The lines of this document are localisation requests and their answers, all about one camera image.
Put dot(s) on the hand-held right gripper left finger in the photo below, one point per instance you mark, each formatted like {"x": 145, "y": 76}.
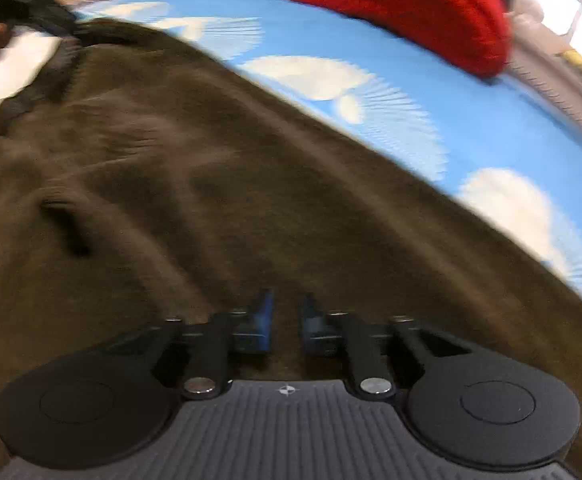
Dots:
{"x": 265, "y": 321}

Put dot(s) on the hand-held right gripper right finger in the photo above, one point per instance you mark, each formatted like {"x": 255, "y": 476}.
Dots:
{"x": 309, "y": 322}

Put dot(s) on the red knit cloth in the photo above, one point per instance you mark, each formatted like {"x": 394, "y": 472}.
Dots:
{"x": 411, "y": 5}

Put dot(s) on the blue white printed blanket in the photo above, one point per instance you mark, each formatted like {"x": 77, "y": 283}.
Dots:
{"x": 471, "y": 125}

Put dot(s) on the grey striped bed edge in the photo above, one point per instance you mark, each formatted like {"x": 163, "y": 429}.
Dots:
{"x": 561, "y": 90}

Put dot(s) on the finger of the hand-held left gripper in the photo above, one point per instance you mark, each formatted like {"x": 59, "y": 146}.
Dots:
{"x": 59, "y": 21}

